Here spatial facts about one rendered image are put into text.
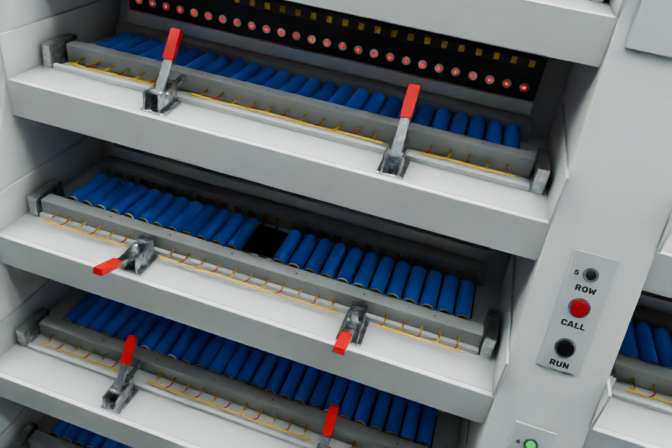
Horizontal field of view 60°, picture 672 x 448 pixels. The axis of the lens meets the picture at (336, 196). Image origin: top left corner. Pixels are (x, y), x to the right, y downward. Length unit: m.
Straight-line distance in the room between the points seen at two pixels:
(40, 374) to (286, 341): 0.35
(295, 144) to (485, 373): 0.31
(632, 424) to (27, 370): 0.72
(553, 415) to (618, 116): 0.30
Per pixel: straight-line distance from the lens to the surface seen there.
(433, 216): 0.59
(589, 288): 0.60
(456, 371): 0.65
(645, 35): 0.57
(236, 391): 0.79
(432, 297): 0.69
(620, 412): 0.70
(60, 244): 0.78
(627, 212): 0.59
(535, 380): 0.64
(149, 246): 0.72
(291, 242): 0.73
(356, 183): 0.58
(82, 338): 0.87
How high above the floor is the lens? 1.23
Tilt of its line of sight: 14 degrees down
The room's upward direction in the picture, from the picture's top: 13 degrees clockwise
